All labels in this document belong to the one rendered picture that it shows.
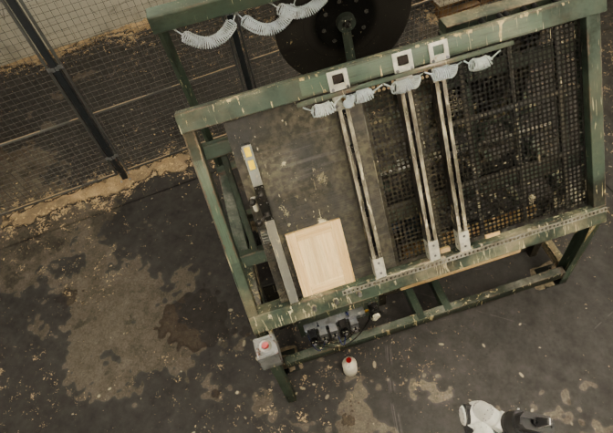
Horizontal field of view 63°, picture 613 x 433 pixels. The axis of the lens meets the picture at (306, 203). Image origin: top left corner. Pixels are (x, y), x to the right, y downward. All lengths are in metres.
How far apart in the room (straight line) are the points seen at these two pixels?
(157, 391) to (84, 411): 0.53
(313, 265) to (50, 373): 2.34
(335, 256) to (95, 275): 2.41
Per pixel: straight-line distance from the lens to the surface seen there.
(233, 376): 3.81
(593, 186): 3.36
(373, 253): 2.84
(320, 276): 2.89
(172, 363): 3.98
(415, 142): 2.72
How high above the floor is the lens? 3.49
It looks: 52 degrees down
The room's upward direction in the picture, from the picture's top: 12 degrees counter-clockwise
